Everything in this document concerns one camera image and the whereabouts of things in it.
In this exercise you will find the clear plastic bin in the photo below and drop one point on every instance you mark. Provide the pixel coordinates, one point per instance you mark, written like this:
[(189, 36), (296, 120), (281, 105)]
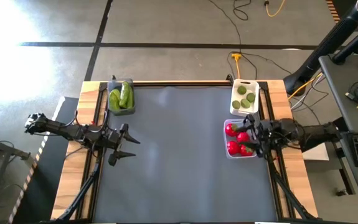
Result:
[(227, 138)]

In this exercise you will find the black aluminium table frame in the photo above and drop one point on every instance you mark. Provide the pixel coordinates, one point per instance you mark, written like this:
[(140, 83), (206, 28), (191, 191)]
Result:
[(268, 99)]

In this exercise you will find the gray desk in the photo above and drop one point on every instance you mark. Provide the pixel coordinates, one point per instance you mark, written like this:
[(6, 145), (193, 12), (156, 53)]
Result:
[(340, 93)]

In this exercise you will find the gray metal stand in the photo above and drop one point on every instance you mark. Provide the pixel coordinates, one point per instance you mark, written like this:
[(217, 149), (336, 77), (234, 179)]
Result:
[(4, 149)]

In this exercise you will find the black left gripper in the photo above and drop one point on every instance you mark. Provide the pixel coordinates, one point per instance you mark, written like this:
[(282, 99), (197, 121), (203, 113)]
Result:
[(114, 140)]

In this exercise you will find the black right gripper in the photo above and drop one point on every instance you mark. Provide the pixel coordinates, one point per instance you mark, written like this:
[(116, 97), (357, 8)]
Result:
[(266, 133)]

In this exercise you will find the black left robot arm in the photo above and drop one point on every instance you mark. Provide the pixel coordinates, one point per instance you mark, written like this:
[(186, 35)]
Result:
[(69, 132)]

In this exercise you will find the green lime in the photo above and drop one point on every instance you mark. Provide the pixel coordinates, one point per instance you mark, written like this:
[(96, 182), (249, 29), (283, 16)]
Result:
[(242, 90), (236, 104), (251, 97), (245, 103)]

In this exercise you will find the white plastic bin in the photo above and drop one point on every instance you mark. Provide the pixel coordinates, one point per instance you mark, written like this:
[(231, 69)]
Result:
[(235, 93)]

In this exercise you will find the red plastic tomato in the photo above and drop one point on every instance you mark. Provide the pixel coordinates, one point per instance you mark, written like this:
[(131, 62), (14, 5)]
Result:
[(246, 152), (243, 137), (233, 148), (230, 130)]

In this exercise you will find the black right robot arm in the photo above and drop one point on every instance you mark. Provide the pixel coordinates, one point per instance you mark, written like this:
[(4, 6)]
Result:
[(315, 133)]

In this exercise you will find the black floor mat striped edge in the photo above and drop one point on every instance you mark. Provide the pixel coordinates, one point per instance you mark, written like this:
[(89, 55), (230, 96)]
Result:
[(46, 174)]

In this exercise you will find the black stand column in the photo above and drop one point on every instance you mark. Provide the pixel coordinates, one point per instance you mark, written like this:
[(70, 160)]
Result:
[(328, 43)]

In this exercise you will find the gray translucent plastic bin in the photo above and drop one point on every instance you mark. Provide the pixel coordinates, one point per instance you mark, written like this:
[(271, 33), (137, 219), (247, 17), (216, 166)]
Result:
[(121, 112)]

